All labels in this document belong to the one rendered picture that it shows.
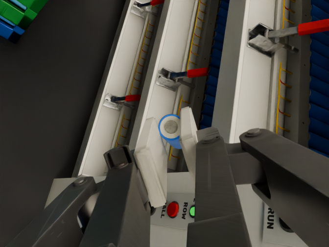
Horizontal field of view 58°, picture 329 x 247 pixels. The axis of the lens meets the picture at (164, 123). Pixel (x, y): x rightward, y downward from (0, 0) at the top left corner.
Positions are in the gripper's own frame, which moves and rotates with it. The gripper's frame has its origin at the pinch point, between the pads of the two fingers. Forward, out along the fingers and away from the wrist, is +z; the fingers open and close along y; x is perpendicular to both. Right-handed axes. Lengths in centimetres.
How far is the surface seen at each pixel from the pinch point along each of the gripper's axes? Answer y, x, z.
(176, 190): -3.0, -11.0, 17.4
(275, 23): 16.1, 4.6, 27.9
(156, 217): -6.4, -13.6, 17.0
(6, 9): -28, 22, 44
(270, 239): 5.0, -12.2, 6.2
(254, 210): 4.6, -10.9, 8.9
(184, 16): 5.2, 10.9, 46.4
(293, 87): 14.8, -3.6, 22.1
